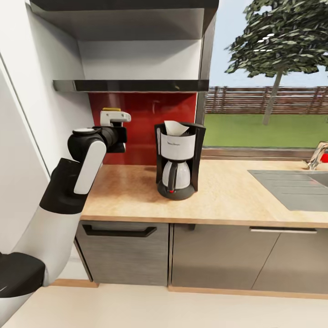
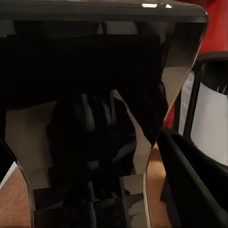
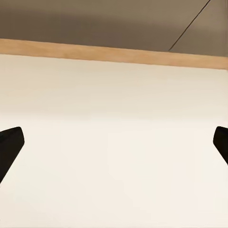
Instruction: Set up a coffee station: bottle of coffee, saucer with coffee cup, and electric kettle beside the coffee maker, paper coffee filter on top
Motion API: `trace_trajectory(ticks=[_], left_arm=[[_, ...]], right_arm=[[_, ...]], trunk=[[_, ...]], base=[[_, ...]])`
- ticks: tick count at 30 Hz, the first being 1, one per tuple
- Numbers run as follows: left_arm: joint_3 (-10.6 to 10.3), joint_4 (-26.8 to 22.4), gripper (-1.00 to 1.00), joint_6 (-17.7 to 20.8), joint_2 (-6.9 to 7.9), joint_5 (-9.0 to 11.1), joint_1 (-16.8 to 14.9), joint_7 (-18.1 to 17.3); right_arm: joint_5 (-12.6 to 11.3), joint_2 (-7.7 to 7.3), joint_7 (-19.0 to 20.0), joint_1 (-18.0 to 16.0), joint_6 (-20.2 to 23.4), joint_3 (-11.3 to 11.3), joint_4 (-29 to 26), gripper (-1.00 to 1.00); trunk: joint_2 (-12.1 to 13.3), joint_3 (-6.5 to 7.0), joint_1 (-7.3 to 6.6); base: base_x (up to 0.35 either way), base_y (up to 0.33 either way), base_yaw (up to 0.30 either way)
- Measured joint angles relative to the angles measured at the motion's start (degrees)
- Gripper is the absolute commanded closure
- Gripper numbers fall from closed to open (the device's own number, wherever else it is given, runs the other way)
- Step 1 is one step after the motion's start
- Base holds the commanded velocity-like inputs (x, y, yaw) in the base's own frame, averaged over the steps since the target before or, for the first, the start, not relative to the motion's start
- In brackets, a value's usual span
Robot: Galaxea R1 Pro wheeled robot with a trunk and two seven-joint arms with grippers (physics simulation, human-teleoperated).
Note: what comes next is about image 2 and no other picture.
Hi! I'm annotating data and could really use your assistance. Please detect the bottle of coffee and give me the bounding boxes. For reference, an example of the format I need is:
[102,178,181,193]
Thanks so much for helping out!
[0,0,209,228]

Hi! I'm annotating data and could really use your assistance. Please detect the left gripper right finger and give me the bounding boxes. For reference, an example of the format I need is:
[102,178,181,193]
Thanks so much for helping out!
[156,127,228,228]

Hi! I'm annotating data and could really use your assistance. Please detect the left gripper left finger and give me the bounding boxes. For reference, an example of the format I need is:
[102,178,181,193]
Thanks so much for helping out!
[0,142,15,183]

